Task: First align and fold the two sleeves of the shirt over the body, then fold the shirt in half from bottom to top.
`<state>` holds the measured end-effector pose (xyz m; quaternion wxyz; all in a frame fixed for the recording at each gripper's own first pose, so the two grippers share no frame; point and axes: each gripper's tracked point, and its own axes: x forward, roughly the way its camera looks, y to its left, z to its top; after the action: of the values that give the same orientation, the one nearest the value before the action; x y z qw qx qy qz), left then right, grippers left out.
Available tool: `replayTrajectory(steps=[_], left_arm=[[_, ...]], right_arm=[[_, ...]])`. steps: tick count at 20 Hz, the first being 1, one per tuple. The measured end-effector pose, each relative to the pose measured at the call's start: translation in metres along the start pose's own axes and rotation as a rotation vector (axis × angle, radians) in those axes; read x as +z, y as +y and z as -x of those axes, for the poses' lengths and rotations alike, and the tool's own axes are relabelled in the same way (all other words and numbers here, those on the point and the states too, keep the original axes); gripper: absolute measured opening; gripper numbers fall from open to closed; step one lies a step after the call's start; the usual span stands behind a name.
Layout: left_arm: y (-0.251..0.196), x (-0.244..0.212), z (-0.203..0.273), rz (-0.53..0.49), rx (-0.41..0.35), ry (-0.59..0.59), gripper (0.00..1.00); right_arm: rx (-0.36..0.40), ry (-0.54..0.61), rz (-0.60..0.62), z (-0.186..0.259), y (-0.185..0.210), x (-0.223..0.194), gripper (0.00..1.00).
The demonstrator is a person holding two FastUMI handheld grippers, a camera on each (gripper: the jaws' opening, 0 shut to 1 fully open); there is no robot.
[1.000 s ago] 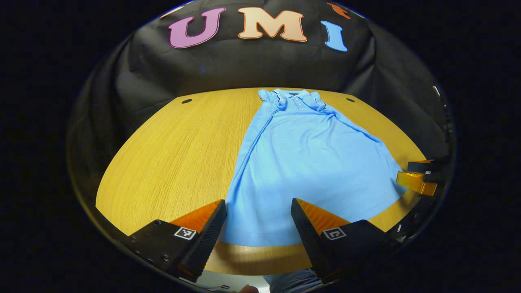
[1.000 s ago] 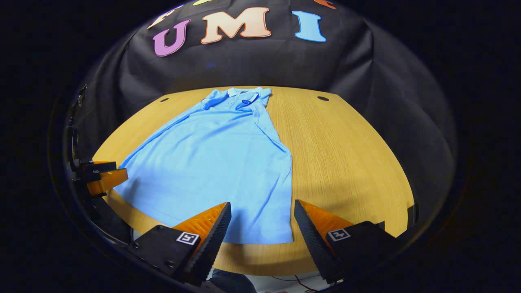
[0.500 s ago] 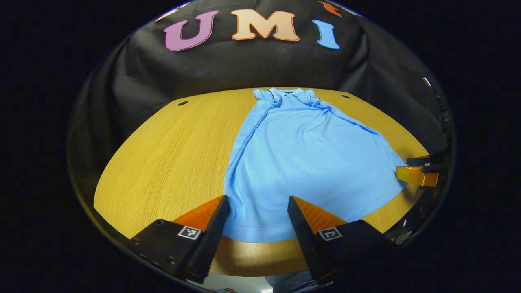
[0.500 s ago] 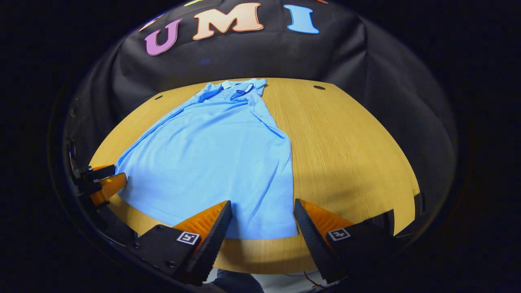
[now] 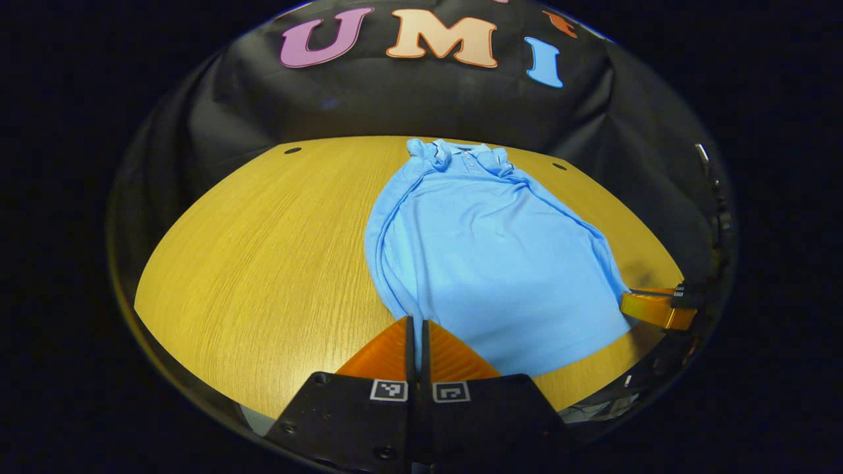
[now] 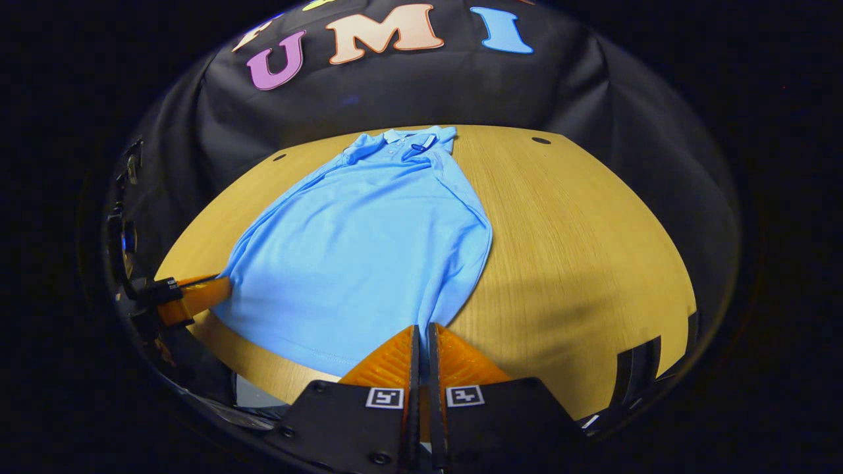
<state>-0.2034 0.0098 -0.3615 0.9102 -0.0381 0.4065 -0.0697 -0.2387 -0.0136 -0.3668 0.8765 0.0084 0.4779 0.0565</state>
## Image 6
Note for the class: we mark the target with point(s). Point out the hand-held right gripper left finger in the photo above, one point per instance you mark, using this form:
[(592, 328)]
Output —
[(413, 395)]

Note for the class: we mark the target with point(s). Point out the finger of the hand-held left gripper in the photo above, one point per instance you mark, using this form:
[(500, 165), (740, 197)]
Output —
[(197, 299), (161, 287)]

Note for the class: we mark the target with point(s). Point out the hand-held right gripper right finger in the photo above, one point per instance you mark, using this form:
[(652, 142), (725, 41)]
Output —
[(436, 421)]

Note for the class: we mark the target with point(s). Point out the light blue T-shirt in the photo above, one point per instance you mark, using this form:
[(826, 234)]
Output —
[(369, 250)]

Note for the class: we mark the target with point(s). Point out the black backdrop cloth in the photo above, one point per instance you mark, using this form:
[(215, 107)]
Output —
[(428, 92)]

